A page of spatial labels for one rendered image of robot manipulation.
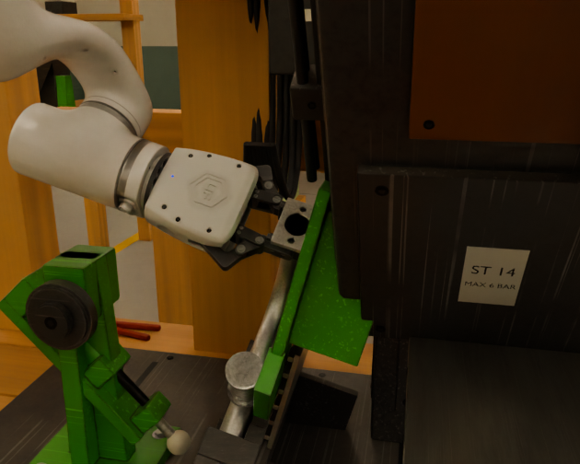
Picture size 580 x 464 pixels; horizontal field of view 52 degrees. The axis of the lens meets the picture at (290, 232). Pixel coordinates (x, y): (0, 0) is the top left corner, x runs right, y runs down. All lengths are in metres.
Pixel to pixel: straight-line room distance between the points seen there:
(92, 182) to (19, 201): 0.46
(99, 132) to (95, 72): 0.07
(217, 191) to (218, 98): 0.30
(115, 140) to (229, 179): 0.13
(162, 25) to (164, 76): 0.91
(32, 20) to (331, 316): 0.38
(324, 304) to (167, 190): 0.21
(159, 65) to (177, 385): 11.02
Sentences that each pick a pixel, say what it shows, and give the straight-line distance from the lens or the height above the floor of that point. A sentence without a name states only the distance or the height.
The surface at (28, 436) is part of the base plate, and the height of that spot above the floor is 0.90.
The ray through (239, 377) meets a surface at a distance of 0.60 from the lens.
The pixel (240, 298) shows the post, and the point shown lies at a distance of 0.99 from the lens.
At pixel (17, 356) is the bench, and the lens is 1.13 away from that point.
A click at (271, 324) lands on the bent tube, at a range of 0.72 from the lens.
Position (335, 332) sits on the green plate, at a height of 1.13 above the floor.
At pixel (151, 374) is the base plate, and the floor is 0.90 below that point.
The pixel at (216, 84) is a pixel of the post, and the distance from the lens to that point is 0.92.
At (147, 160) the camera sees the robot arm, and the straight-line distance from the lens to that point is 0.65.
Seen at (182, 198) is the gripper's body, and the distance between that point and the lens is 0.64.
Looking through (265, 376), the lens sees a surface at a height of 1.10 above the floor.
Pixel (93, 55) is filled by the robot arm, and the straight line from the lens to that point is 0.68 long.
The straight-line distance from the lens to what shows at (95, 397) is 0.73.
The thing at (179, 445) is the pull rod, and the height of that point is 0.95.
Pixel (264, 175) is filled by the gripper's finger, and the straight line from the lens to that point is 0.67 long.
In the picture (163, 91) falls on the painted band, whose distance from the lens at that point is 11.83.
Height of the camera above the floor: 1.39
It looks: 18 degrees down
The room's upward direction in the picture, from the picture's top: straight up
